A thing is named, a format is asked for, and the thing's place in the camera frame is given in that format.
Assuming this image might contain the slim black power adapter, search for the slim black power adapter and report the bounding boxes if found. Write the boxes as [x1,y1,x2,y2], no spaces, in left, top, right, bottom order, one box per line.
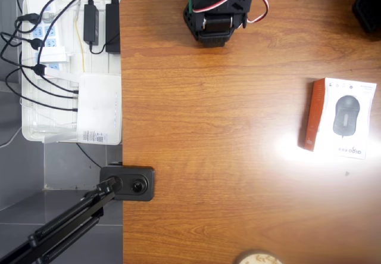
[83,4,99,46]

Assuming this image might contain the red white servo cable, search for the red white servo cable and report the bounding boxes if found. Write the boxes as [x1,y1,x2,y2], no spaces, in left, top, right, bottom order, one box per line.
[190,0,270,24]

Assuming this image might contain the thin yellow cable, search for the thin yellow cable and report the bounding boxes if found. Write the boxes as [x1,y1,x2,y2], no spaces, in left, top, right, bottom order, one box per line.
[74,16,86,73]

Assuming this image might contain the white cable tray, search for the white cable tray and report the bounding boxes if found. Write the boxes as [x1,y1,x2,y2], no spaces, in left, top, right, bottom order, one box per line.
[21,0,129,146]

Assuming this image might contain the white power strip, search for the white power strip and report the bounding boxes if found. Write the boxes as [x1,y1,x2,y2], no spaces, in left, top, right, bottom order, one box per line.
[28,0,65,74]

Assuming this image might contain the black power plug cable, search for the black power plug cable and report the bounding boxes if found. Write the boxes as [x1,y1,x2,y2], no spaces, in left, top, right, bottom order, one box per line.
[0,31,45,52]
[13,13,41,34]

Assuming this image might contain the black router cable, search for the black router cable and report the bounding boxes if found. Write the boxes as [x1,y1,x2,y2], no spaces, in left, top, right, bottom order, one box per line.
[4,67,80,112]
[31,63,80,94]
[18,49,80,100]

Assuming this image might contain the white router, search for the white router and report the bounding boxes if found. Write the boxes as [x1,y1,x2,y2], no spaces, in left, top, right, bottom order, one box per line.
[43,67,123,145]

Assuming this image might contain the black leader arm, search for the black leader arm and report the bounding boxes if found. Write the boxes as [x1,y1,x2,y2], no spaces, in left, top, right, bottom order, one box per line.
[352,0,381,35]

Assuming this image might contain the round wooden coaster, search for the round wooden coaster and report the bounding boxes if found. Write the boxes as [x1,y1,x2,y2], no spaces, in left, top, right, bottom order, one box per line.
[235,249,283,264]

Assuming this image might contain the white charger plug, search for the white charger plug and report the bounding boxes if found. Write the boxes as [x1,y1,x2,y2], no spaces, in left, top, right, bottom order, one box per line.
[39,46,68,64]

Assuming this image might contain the black floor cable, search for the black floor cable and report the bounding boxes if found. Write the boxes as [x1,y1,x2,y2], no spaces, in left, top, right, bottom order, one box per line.
[76,143,102,169]

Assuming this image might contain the white orange mouse box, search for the white orange mouse box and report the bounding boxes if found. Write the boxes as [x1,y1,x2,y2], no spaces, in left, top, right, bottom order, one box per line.
[297,77,377,160]

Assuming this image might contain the wide black power adapter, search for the wide black power adapter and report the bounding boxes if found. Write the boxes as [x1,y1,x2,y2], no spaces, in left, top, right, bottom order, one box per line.
[105,3,121,54]

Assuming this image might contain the black desk clamp base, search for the black desk clamp base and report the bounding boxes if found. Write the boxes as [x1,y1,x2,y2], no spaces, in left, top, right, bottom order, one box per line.
[99,163,156,201]

